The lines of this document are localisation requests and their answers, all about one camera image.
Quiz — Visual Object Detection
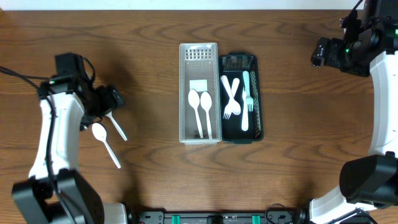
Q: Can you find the black plastic basket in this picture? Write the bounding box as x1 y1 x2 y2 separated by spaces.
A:
219 52 264 144

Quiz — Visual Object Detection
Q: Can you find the white label sticker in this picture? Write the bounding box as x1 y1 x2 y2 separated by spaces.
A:
189 80 208 92

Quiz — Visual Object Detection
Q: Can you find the black mounting rail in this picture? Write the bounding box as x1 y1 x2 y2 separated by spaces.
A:
127 204 310 224

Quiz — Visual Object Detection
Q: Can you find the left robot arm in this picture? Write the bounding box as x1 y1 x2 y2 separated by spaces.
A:
12 53 134 223

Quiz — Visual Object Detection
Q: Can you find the white plastic fork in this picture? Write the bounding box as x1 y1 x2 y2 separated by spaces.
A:
241 88 249 131
221 75 241 119
243 71 254 112

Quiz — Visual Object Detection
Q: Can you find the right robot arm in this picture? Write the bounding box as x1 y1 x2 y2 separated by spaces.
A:
295 0 397 223

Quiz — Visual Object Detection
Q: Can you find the clear plastic basket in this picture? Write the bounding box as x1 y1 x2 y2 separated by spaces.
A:
179 43 222 145

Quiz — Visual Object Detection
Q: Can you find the white plastic spoon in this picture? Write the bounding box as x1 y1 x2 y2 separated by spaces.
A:
221 75 241 119
200 91 213 139
92 123 121 169
105 111 128 141
188 90 203 138

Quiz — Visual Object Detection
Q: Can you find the left black cable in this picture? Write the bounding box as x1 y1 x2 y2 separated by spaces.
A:
0 55 97 224

